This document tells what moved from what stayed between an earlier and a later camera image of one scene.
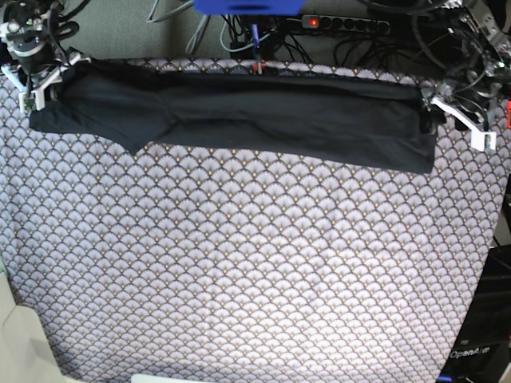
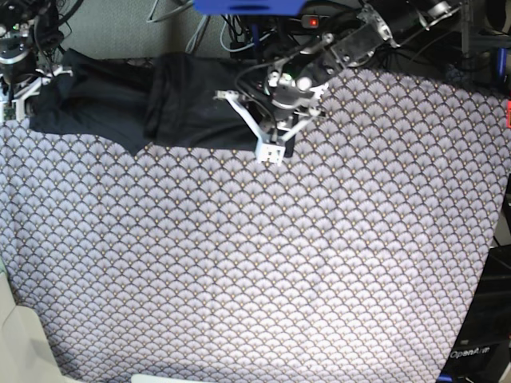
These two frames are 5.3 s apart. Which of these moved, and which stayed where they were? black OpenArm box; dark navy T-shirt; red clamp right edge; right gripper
Moved: dark navy T-shirt; right gripper
Stayed: red clamp right edge; black OpenArm box
